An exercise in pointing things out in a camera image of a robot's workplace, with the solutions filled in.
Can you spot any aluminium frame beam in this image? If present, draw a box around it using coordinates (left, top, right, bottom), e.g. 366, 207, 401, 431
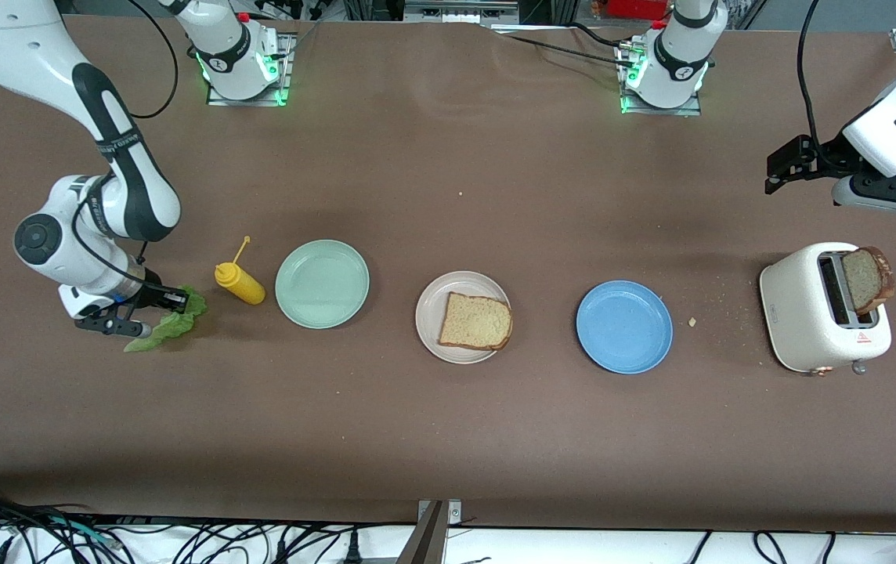
403, 0, 521, 24

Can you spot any blue plate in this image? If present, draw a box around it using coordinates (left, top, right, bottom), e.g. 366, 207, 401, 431
576, 280, 674, 375

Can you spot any metal corner bracket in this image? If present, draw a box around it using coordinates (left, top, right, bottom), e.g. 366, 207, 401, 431
417, 499, 463, 527

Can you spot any beige plate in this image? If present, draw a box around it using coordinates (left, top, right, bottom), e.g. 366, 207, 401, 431
415, 271, 513, 365

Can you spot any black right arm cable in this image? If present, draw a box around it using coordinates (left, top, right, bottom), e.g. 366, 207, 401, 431
72, 0, 180, 271

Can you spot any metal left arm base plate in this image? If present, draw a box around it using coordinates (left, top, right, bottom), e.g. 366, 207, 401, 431
619, 39, 703, 117

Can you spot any teal cable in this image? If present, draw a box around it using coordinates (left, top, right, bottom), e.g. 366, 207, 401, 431
45, 515, 120, 547

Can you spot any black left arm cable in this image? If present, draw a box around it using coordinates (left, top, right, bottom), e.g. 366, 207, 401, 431
797, 0, 840, 169

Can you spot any green lettuce leaf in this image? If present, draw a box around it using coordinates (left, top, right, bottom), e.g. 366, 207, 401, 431
123, 286, 208, 353

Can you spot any looped black cable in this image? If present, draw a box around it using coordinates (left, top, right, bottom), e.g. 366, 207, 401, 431
753, 531, 790, 564

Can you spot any dark crust bread slice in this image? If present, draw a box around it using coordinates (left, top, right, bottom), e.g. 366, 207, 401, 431
842, 247, 896, 316

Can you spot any red box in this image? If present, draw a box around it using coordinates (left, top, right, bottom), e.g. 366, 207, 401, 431
591, 0, 676, 20

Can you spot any light brown bread slice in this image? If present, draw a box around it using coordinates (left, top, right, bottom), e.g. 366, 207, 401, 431
438, 292, 513, 351

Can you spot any short black table cable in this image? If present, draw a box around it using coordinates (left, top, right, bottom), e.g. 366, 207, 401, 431
565, 22, 625, 48

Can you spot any mint green plate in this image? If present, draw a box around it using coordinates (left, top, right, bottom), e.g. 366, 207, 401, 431
275, 240, 370, 330

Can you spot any dark metal frame bar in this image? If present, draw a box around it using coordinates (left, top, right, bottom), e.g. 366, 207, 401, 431
395, 501, 449, 564

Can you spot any cream white toaster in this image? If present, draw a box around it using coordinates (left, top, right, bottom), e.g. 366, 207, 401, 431
759, 242, 893, 377

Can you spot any long black table cable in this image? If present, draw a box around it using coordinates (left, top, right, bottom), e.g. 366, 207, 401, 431
491, 31, 635, 68

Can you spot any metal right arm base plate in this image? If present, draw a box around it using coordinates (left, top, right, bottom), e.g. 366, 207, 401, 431
205, 31, 294, 107

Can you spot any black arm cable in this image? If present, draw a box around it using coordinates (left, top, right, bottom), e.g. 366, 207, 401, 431
72, 0, 180, 271
797, 0, 840, 169

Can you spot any thick black cable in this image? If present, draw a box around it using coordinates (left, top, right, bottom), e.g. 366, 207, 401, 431
0, 479, 132, 564

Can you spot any yellow mustard squeeze bottle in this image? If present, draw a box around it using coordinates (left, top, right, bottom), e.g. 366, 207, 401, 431
215, 237, 267, 306

